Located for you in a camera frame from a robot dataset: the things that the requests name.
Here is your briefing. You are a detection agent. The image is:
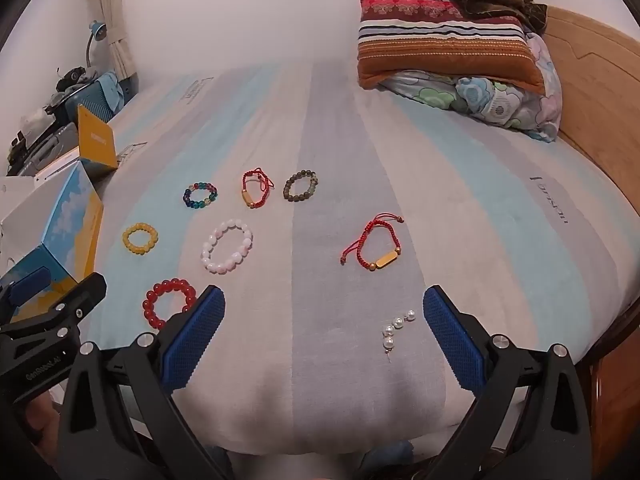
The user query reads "dark olive bead bracelet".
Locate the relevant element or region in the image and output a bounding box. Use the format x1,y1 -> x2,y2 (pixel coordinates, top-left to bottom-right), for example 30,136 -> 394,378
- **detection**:
283,170 -> 319,202

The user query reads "striped bed sheet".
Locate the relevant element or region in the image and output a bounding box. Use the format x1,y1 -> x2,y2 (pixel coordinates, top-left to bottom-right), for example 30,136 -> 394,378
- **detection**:
75,60 -> 640,456

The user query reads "striped pillow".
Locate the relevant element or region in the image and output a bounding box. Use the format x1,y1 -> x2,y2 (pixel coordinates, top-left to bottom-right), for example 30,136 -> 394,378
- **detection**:
357,0 -> 546,93

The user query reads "sky print cardboard box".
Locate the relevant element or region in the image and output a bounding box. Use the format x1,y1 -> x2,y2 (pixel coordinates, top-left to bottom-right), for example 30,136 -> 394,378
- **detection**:
0,105 -> 119,323

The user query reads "red string bracelet gold tube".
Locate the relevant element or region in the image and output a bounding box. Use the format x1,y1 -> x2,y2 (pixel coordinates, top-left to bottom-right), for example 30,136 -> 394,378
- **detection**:
241,168 -> 277,209

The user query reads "red bead bracelet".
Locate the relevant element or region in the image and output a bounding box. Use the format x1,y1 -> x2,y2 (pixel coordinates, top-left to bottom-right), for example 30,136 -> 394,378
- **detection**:
142,278 -> 198,331

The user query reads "yellow bead bracelet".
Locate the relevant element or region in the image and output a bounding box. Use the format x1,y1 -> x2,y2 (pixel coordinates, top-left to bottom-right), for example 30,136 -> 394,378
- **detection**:
122,223 -> 159,252

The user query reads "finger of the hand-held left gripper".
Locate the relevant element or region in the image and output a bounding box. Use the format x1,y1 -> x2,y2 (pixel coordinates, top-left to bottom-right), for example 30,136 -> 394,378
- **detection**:
0,267 -> 51,318
0,272 -> 108,346

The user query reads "blue suitcase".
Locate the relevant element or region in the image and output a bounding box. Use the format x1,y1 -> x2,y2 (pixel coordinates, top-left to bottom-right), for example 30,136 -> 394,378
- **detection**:
65,72 -> 126,121

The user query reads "pink white bead bracelet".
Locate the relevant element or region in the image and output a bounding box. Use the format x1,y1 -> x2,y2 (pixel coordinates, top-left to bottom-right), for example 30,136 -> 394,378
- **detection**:
200,218 -> 254,274

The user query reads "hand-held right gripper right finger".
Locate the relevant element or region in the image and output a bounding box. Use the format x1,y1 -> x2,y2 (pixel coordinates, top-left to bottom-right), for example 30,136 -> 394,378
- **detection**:
422,285 -> 593,480

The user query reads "beige curtain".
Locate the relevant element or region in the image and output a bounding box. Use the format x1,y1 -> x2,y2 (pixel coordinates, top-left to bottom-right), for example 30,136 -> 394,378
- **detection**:
90,0 -> 138,91

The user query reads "red string bracelet flat gold bar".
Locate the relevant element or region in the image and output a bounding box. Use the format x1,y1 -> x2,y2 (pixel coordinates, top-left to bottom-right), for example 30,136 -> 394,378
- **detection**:
340,214 -> 405,271

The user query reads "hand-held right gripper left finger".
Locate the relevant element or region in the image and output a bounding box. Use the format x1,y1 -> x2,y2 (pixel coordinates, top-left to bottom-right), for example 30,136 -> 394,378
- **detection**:
57,285 -> 226,480

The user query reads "multicolour glass bead bracelet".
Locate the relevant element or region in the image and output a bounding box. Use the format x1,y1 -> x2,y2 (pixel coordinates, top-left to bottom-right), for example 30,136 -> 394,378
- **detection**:
183,182 -> 219,211

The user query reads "wooden bed frame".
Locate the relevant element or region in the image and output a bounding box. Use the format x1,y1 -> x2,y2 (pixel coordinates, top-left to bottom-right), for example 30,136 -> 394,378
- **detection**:
542,5 -> 640,480

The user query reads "floral quilt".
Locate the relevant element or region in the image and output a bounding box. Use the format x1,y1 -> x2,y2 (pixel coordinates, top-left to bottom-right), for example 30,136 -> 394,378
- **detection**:
380,32 -> 563,143

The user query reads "person's left hand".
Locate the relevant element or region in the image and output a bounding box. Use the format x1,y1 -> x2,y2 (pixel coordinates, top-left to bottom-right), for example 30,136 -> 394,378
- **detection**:
15,392 -> 66,461

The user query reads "white pearl bead strand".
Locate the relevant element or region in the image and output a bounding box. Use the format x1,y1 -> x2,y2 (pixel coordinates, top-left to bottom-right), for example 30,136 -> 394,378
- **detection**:
381,310 -> 417,356

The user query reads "blue desk lamp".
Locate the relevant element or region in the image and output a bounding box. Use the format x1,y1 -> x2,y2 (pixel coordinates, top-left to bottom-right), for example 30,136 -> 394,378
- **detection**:
85,20 -> 108,68

